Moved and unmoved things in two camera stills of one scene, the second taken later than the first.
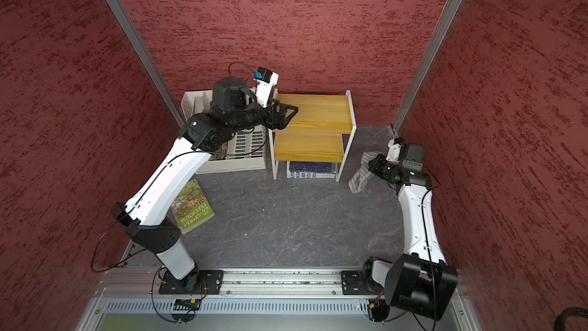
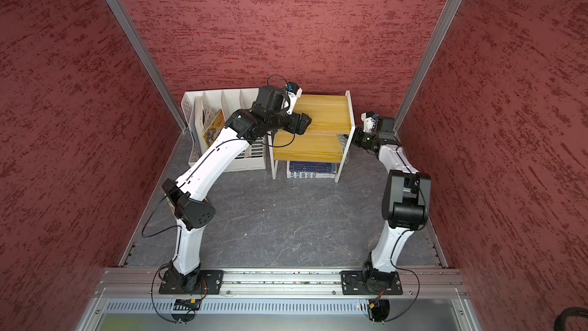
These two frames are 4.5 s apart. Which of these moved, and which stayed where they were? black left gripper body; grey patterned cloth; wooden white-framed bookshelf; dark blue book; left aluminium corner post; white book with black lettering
Moved: black left gripper body; grey patterned cloth
Stayed: wooden white-framed bookshelf; left aluminium corner post; white book with black lettering; dark blue book
